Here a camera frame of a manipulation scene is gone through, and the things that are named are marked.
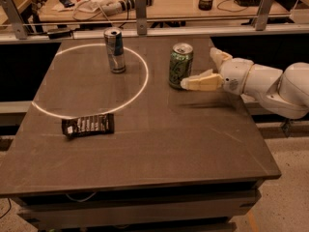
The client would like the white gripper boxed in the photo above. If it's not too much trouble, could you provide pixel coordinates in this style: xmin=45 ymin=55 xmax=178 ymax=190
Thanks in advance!
xmin=181 ymin=47 xmax=254 ymax=95

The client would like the green soda can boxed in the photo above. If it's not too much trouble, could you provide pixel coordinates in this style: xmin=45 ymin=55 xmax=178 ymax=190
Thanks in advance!
xmin=169 ymin=43 xmax=193 ymax=89

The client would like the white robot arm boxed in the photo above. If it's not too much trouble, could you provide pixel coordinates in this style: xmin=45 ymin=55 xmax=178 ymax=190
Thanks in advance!
xmin=181 ymin=47 xmax=309 ymax=119

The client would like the tall silver blue can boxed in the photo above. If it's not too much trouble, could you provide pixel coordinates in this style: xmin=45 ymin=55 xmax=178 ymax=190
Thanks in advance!
xmin=104 ymin=27 xmax=126 ymax=73

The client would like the black mesh cup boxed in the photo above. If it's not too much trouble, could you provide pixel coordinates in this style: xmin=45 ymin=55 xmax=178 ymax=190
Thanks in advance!
xmin=198 ymin=0 xmax=213 ymax=11

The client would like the white power strip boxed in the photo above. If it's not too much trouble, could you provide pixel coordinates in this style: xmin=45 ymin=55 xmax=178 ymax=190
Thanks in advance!
xmin=101 ymin=0 xmax=153 ymax=17

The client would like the black snack wrapper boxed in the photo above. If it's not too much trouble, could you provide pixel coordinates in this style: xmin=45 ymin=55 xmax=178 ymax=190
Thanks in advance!
xmin=62 ymin=113 xmax=114 ymax=138

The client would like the grey metal bracket right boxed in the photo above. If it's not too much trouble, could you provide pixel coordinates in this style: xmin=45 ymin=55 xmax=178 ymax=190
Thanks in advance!
xmin=252 ymin=0 xmax=274 ymax=31

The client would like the grey metal bracket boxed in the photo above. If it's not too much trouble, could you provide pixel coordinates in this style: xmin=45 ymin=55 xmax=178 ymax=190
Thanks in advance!
xmin=135 ymin=0 xmax=147 ymax=36
xmin=0 ymin=0 xmax=28 ymax=40
xmin=252 ymin=0 xmax=274 ymax=31

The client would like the grey metal bracket middle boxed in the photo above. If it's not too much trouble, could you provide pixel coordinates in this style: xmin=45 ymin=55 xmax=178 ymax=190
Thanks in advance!
xmin=135 ymin=0 xmax=147 ymax=36

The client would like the black device on rail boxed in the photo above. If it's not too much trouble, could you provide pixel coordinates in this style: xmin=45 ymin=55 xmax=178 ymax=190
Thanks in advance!
xmin=47 ymin=28 xmax=71 ymax=39

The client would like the grey metal bracket left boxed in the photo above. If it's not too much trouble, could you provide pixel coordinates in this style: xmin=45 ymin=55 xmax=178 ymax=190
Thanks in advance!
xmin=0 ymin=0 xmax=28 ymax=40

